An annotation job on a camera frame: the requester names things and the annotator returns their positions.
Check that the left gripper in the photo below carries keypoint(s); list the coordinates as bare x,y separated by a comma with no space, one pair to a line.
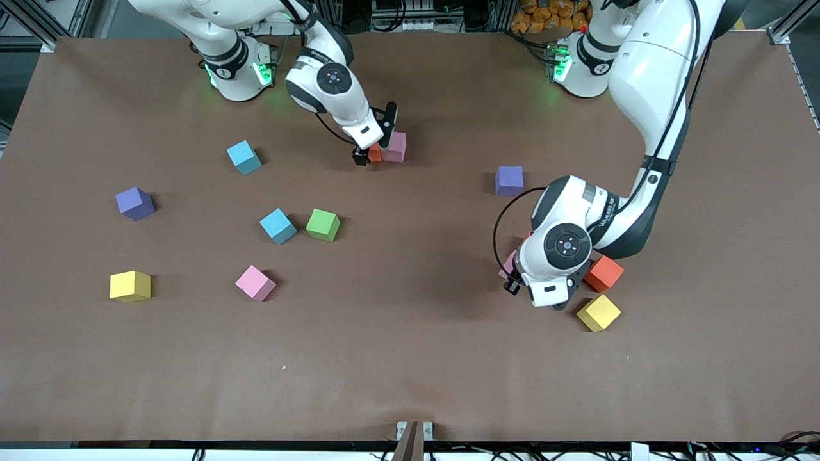
512,286

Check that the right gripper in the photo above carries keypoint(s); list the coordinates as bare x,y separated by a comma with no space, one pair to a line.
360,157

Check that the pink foam cube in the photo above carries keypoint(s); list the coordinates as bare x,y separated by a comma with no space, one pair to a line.
255,283
508,266
397,152

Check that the orange foam cube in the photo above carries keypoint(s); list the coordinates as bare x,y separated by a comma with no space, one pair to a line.
376,153
607,274

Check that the green foam cube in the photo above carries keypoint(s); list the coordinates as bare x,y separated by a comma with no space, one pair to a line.
323,225

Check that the purple foam cube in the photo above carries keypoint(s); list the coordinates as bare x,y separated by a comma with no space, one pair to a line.
134,203
509,180

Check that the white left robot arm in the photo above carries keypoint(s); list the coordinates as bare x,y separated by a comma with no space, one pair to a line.
567,243

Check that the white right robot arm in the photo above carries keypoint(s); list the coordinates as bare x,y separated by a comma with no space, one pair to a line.
333,78

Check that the yellow foam cube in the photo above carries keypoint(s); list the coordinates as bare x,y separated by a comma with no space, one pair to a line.
130,285
601,314

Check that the grey electronics rack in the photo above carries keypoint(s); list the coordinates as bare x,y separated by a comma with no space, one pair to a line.
410,19

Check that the white power strip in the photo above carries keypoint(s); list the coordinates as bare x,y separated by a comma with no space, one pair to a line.
275,29

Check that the cyan foam cube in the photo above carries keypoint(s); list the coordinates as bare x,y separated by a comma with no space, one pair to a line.
278,226
243,157

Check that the brown table cover sheet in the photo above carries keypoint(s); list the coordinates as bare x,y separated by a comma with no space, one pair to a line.
410,333

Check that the bag of orange items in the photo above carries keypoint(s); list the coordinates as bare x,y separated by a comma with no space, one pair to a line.
544,16

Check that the metal bracket with wooden strip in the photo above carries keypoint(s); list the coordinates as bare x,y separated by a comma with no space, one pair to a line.
414,442

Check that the aluminium frame post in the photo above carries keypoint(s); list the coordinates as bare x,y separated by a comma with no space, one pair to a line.
785,29
38,25

